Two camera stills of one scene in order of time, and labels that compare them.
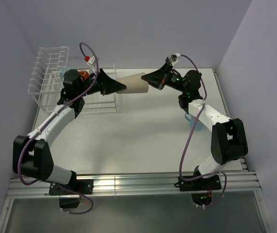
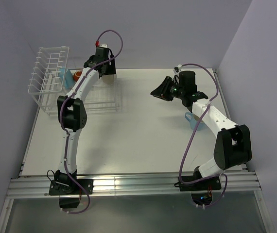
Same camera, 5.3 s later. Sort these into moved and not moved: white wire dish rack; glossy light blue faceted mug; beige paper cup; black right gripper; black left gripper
Moved: black left gripper; black right gripper; beige paper cup
Not moved: white wire dish rack; glossy light blue faceted mug
